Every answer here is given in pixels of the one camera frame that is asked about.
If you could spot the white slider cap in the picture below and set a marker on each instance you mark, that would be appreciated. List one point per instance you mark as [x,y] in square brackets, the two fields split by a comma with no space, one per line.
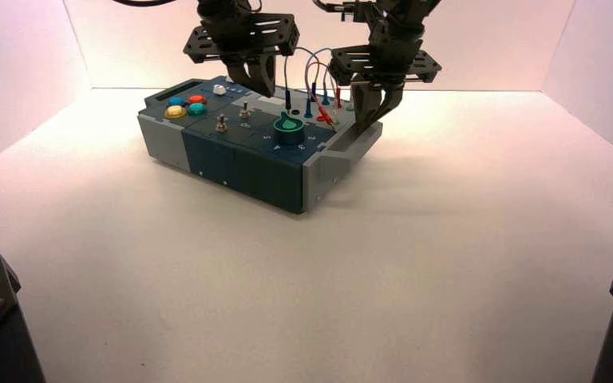
[220,89]

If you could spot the blue round push button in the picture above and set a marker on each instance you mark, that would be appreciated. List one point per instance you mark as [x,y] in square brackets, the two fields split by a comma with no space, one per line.
[177,101]

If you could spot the green rotary knob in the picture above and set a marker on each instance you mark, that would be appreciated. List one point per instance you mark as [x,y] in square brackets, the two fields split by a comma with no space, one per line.
[288,132]

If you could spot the red round push button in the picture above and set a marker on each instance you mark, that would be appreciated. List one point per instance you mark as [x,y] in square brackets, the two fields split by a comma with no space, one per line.
[197,99]

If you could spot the white rectangular display window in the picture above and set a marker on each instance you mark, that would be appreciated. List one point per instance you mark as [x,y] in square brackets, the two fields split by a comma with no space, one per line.
[272,100]

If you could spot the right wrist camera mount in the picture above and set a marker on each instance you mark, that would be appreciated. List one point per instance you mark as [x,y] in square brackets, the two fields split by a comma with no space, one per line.
[362,11]

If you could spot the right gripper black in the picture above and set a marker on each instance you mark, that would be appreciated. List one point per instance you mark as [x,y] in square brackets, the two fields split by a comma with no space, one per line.
[386,66]

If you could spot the blue and grey control box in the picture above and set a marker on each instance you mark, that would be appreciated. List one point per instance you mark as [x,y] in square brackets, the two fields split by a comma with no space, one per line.
[248,170]

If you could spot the teal round push button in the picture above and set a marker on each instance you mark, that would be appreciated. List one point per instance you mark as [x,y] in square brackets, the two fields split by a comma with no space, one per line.
[197,109]

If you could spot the yellow round push button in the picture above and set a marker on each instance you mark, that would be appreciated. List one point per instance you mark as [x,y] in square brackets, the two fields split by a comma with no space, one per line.
[175,112]

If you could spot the silver metal toggle switch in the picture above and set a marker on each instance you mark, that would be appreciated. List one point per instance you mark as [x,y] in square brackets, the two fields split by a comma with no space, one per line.
[221,125]
[244,110]

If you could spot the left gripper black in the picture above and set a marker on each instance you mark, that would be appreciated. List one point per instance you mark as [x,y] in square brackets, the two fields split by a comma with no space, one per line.
[243,37]

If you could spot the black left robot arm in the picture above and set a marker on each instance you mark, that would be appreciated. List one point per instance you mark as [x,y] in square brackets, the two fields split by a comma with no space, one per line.
[227,8]

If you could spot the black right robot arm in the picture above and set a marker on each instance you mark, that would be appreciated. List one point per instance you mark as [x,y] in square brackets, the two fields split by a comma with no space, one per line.
[407,21]

